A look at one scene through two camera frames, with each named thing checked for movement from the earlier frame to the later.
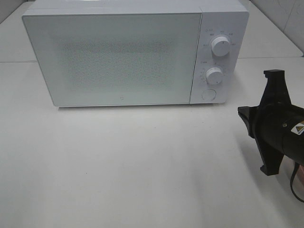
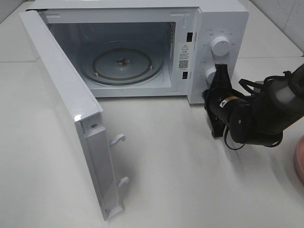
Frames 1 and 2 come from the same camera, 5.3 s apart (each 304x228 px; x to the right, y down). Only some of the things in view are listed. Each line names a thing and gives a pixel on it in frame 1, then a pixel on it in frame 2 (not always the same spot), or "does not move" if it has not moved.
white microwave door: x=118 y=58 -> x=80 y=104
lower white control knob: x=214 y=76 does not move
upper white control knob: x=221 y=46 does not move
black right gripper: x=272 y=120 -> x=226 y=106
